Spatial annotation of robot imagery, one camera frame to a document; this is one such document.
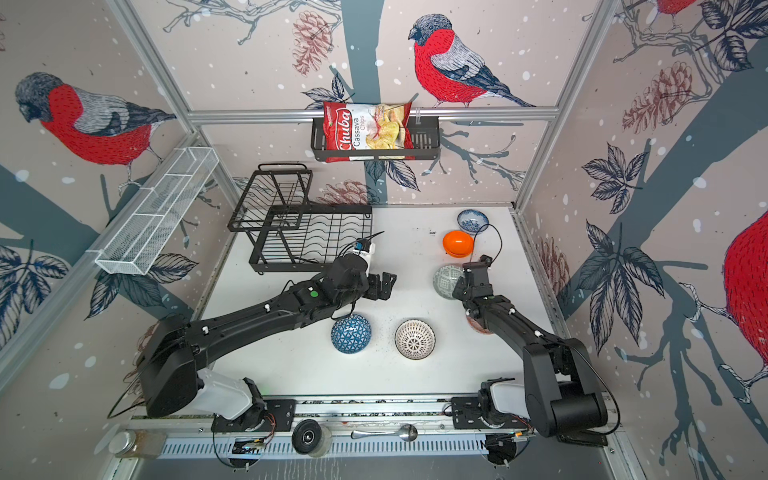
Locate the blue floral white bowl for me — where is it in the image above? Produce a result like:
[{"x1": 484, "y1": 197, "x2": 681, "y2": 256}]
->
[{"x1": 457, "y1": 209, "x2": 489, "y2": 235}]

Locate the blue triangle patterned bowl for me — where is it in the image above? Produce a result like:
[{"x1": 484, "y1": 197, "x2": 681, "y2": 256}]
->
[{"x1": 330, "y1": 314, "x2": 372, "y2": 354}]

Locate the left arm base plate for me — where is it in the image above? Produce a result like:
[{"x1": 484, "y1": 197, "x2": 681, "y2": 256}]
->
[{"x1": 211, "y1": 398, "x2": 297, "y2": 433}]

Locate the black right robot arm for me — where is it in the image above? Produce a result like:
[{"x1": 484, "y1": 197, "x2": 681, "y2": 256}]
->
[{"x1": 453, "y1": 255, "x2": 608, "y2": 437}]

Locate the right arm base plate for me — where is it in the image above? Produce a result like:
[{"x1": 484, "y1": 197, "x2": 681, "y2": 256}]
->
[{"x1": 447, "y1": 396, "x2": 531, "y2": 431}]

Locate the metal spoon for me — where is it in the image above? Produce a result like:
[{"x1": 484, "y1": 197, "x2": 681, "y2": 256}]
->
[{"x1": 350, "y1": 424, "x2": 418, "y2": 442}]

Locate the brown white patterned bowl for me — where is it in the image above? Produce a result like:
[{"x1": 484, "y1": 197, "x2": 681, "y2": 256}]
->
[{"x1": 394, "y1": 319, "x2": 436, "y2": 360}]

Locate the glass jar metal lid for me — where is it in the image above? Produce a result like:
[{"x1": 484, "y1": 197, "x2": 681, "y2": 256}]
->
[{"x1": 108, "y1": 430, "x2": 167, "y2": 459}]

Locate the black wire dish rack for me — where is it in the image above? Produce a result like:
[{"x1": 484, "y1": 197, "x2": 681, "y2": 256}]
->
[{"x1": 228, "y1": 163, "x2": 373, "y2": 274}]

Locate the white wire mesh basket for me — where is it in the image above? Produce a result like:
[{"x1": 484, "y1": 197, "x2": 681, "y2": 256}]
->
[{"x1": 95, "y1": 146, "x2": 219, "y2": 275}]

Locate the black remote device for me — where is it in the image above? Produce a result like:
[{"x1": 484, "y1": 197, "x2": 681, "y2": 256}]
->
[{"x1": 557, "y1": 430, "x2": 608, "y2": 448}]

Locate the red cassava chips bag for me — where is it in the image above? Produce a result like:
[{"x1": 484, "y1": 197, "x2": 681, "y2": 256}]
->
[{"x1": 323, "y1": 102, "x2": 413, "y2": 163}]

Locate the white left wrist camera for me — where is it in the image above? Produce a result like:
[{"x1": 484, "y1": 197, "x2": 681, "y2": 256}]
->
[{"x1": 352, "y1": 231, "x2": 383, "y2": 265}]

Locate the green patterned bowl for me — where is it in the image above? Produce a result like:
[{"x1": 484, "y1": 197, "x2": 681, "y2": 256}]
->
[{"x1": 432, "y1": 264, "x2": 464, "y2": 300}]

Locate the orange plastic bowl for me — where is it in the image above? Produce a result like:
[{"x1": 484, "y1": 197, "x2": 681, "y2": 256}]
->
[{"x1": 442, "y1": 230, "x2": 474, "y2": 258}]

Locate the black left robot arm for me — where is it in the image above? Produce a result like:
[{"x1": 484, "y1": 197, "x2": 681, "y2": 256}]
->
[{"x1": 138, "y1": 254, "x2": 397, "y2": 419}]

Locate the dark wall shelf basket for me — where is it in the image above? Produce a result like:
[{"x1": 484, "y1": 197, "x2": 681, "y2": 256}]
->
[{"x1": 310, "y1": 117, "x2": 441, "y2": 163}]

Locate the red orange patterned bowl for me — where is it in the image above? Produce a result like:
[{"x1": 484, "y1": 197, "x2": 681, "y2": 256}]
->
[{"x1": 467, "y1": 318, "x2": 492, "y2": 335}]

